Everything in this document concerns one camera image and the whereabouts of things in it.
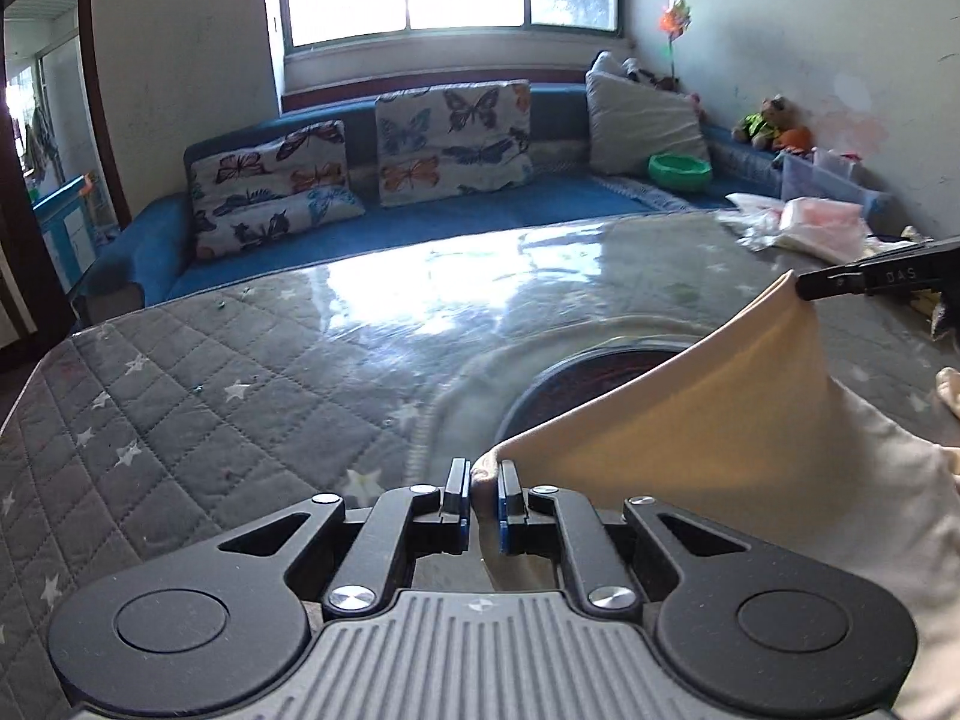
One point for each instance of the grey quilted star table cover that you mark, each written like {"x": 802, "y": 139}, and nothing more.
{"x": 187, "y": 390}

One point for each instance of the green plastic bowl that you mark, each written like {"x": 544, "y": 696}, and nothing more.
{"x": 679, "y": 171}

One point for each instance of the orange plush toy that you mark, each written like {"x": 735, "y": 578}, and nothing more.
{"x": 795, "y": 139}

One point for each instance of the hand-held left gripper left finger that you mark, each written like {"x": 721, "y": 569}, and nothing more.
{"x": 459, "y": 514}

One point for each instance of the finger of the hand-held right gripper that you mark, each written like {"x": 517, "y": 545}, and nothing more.
{"x": 832, "y": 281}

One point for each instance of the blue cabinet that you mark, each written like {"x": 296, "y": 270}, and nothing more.
{"x": 64, "y": 232}

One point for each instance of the teddy bear toy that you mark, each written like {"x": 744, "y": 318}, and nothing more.
{"x": 761, "y": 124}

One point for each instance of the pale pink cloth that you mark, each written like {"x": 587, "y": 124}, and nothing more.
{"x": 951, "y": 390}

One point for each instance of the dark wooden door frame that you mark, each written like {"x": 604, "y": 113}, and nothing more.
{"x": 30, "y": 277}

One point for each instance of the long butterfly print pillow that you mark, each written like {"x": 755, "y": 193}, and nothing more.
{"x": 262, "y": 195}

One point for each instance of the cream cloth garment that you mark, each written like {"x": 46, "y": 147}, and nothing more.
{"x": 750, "y": 420}

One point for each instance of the clear plastic storage box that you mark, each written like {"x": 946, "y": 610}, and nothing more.
{"x": 817, "y": 176}

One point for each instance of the square butterfly print pillow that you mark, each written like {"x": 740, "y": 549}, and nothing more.
{"x": 450, "y": 142}

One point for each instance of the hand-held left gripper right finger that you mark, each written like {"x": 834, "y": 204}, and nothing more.
{"x": 507, "y": 521}

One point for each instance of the pile of plastic bags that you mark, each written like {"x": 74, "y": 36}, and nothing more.
{"x": 795, "y": 221}

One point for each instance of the grey pillow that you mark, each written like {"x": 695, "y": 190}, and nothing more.
{"x": 645, "y": 124}

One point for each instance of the blue sofa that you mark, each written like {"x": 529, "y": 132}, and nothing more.
{"x": 465, "y": 221}

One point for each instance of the colourful pinwheel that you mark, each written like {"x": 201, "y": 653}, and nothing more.
{"x": 675, "y": 22}

